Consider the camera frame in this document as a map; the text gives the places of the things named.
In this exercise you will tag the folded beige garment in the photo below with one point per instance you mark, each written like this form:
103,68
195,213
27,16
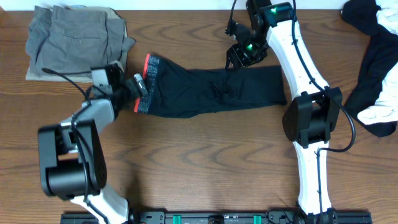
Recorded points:
62,76

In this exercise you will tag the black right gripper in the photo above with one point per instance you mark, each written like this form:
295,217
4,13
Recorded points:
236,53

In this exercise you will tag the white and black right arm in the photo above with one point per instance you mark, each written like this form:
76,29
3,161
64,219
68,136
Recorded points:
313,112

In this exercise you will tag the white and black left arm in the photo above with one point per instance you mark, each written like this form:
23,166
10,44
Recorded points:
71,159

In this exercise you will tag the white garment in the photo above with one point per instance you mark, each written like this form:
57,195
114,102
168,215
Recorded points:
384,109

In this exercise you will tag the black leggings with red waistband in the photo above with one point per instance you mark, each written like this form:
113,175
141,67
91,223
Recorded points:
175,92

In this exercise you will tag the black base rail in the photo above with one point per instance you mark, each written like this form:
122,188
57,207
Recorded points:
270,217

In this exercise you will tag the black garment pile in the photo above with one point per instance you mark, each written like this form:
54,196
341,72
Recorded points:
379,59

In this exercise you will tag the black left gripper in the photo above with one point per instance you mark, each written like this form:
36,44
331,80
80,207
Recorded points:
135,94

